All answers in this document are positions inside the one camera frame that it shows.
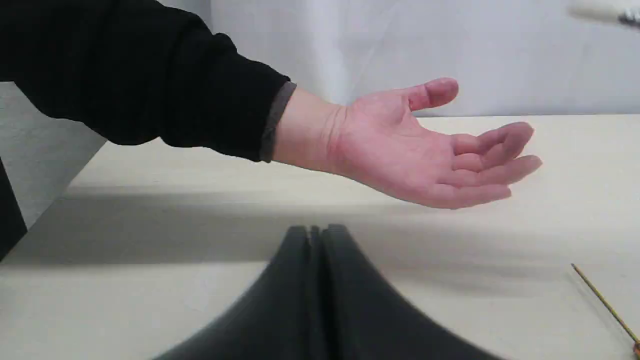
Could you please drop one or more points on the dark object at left edge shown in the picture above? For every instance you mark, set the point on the dark object at left edge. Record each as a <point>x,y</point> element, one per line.
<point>12,225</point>

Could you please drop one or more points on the open bare human hand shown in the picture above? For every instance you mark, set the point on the open bare human hand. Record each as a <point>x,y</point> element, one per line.
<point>378,142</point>

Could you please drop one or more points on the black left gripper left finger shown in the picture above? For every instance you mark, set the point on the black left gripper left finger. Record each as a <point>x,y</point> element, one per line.
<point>271,320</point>

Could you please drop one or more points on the forearm in black sleeve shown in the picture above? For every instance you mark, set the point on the forearm in black sleeve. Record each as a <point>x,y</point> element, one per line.
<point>136,70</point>

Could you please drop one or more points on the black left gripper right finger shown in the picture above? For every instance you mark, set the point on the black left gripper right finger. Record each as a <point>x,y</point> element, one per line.
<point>368,319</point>

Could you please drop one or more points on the black handled precision screwdriver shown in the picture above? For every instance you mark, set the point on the black handled precision screwdriver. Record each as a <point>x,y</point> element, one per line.
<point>611,310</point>

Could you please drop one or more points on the wooden handled white paintbrush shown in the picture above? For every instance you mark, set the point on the wooden handled white paintbrush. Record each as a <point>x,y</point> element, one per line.
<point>619,12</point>

